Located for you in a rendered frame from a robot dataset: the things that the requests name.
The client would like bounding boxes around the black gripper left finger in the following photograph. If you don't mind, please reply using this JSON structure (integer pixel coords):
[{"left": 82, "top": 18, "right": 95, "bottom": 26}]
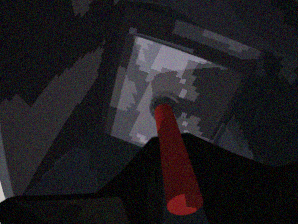
[{"left": 0, "top": 136, "right": 164, "bottom": 224}]

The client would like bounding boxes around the dark red peg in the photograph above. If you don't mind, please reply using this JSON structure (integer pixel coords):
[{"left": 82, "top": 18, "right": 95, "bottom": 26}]
[{"left": 154, "top": 104, "right": 204, "bottom": 214}]

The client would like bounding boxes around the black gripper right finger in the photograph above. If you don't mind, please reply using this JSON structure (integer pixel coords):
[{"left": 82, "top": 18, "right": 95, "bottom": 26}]
[{"left": 181, "top": 132, "right": 298, "bottom": 224}]

